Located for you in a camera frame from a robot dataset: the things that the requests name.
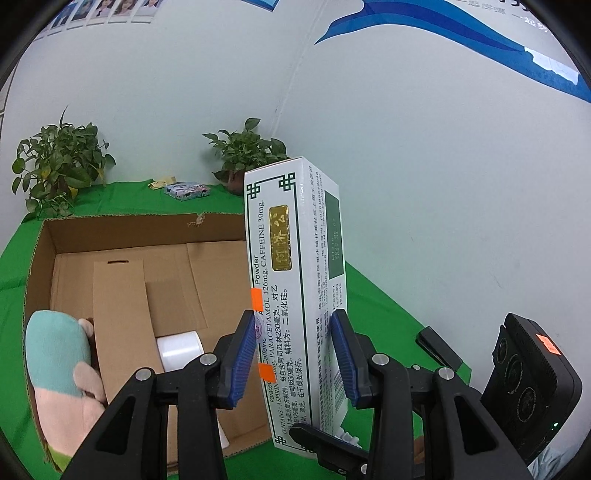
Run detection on potted green plant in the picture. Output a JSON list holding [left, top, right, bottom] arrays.
[[202, 117, 288, 195], [11, 118, 116, 219]]

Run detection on blue patterned small packet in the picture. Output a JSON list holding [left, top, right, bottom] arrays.
[[164, 182, 211, 201]]

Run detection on white green medicine box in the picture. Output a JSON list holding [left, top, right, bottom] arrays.
[[245, 157, 348, 458]]

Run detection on right potted green plant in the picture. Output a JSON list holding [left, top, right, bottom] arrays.
[[202, 117, 288, 195]]

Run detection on yellow small packet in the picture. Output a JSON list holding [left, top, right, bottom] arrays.
[[148, 176, 176, 190]]

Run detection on blue wall banner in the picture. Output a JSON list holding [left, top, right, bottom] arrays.
[[315, 1, 590, 102]]

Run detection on teal pink plush toy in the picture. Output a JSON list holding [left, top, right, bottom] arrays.
[[25, 310, 106, 471]]

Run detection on white hair dryer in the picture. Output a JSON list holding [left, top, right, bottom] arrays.
[[155, 330, 232, 451]]

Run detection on large cardboard box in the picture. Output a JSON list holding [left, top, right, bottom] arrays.
[[23, 213, 270, 475]]

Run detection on green table cloth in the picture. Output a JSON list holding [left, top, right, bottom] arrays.
[[0, 182, 437, 479]]

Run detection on wall portrait photos row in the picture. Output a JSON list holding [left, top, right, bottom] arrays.
[[41, 0, 165, 35]]

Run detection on left potted green plant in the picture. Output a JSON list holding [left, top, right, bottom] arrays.
[[11, 118, 116, 219]]

